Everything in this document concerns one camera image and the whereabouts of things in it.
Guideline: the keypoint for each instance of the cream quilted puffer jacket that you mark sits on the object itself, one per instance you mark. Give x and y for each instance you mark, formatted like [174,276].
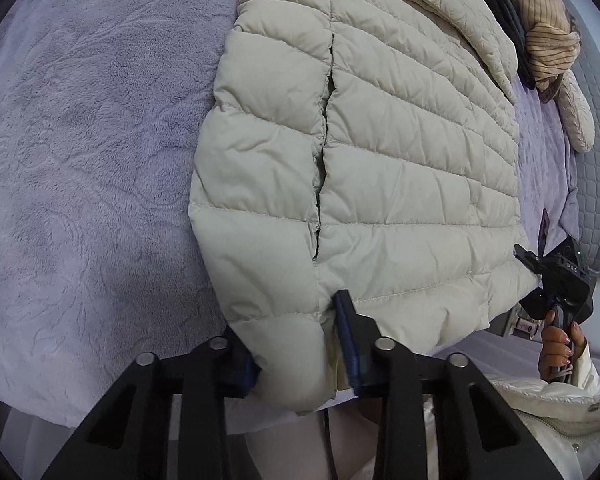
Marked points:
[380,160]

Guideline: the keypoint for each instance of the person's right hand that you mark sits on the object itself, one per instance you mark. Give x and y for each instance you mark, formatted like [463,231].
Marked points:
[555,352]

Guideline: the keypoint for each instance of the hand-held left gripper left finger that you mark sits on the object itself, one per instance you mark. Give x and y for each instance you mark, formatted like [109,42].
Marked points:
[249,377]

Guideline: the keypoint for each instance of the beige striped knit sweater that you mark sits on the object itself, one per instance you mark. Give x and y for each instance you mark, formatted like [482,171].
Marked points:
[540,15]

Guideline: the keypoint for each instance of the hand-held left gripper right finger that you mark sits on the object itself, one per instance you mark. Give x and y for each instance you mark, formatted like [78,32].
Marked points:
[352,360]

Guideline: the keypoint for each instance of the folded blue jeans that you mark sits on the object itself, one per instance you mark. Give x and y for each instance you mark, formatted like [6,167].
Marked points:
[517,30]

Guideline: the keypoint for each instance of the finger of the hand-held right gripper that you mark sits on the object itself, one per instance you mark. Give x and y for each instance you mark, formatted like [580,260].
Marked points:
[529,257]
[534,307]

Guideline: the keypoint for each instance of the person's right forearm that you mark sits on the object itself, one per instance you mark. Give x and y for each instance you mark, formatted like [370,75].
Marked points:
[545,397]

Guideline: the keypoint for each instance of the person's white coat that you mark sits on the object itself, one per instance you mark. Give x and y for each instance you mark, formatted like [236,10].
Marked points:
[575,452]

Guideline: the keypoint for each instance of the brown knit cloth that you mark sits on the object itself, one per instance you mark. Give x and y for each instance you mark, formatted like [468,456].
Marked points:
[550,87]

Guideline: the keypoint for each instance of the purple fleece blanket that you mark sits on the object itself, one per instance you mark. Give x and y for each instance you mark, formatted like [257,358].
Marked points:
[90,160]

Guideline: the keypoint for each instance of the cream round pleated pillow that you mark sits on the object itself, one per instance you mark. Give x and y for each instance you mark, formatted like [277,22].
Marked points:
[577,110]

